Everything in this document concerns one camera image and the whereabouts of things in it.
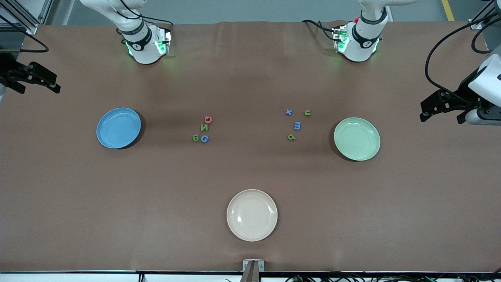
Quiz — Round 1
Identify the brown table mat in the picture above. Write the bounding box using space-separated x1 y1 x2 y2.
0 20 501 273

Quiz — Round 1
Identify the silver camera mount bracket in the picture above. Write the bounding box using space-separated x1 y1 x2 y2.
241 259 265 282

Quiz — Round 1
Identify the black left base cable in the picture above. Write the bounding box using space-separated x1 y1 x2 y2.
301 19 338 42

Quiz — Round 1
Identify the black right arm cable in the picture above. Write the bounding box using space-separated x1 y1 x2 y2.
19 33 50 53

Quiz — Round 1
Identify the beige plate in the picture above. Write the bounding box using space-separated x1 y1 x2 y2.
226 189 278 242

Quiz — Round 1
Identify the black base cable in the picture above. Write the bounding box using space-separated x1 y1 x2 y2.
141 16 174 38
301 19 338 42

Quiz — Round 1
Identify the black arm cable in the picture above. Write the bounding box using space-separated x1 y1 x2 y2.
19 33 50 53
425 0 501 103

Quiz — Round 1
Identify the black right base cable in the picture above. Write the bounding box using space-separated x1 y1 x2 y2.
141 16 174 38

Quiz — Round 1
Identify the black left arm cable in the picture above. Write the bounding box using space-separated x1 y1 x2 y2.
425 0 501 103

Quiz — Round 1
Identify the blue plate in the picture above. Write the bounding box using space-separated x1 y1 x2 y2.
96 107 142 149

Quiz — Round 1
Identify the green plate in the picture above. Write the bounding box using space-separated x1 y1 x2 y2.
333 117 381 161

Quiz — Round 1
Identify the white table edge rail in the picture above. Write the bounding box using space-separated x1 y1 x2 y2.
0 270 501 282

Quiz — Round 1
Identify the aluminium frame profile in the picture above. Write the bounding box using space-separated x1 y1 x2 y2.
0 0 53 35
469 0 501 30

